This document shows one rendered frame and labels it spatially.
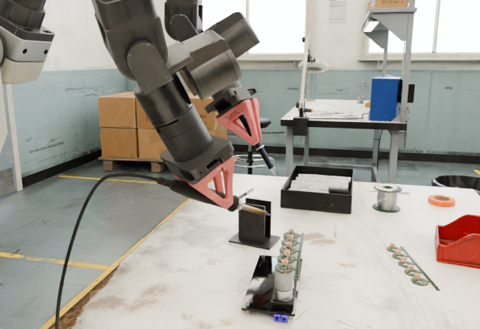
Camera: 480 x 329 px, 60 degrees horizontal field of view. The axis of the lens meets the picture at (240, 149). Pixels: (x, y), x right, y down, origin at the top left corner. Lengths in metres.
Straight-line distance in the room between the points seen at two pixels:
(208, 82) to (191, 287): 0.32
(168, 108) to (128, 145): 3.80
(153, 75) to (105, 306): 0.34
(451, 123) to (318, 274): 4.42
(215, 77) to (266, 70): 4.45
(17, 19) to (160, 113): 0.43
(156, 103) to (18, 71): 0.42
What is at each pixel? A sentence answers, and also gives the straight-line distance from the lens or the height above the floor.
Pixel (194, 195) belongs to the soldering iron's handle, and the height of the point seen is 0.91.
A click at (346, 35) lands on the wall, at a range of 4.89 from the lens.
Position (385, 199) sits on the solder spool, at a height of 0.78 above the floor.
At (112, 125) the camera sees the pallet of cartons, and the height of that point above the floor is 0.46.
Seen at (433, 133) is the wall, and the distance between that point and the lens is 5.03.
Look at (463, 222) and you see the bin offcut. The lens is 0.88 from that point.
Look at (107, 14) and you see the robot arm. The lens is 0.45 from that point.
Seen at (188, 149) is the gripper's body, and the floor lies 0.98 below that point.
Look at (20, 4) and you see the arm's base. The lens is 0.87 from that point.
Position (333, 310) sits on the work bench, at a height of 0.75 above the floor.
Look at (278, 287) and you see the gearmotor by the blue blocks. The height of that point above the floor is 0.79.
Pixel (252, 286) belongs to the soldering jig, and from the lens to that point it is 0.64.
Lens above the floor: 1.08
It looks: 12 degrees down
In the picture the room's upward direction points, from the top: straight up
